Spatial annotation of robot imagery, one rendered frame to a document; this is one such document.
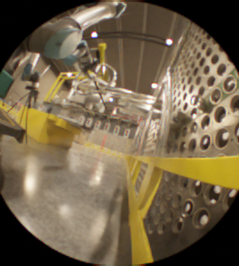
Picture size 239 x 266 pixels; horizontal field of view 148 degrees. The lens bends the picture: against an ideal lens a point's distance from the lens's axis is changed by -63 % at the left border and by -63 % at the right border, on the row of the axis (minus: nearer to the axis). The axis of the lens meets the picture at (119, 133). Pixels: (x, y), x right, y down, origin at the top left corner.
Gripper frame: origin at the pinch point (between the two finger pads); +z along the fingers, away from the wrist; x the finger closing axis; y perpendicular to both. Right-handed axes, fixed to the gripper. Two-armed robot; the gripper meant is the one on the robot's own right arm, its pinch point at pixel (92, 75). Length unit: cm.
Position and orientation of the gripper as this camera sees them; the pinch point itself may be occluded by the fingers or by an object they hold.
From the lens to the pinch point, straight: 80.9
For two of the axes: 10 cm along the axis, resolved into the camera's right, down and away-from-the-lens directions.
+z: 0.6, 2.3, 9.7
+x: -6.4, 7.5, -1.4
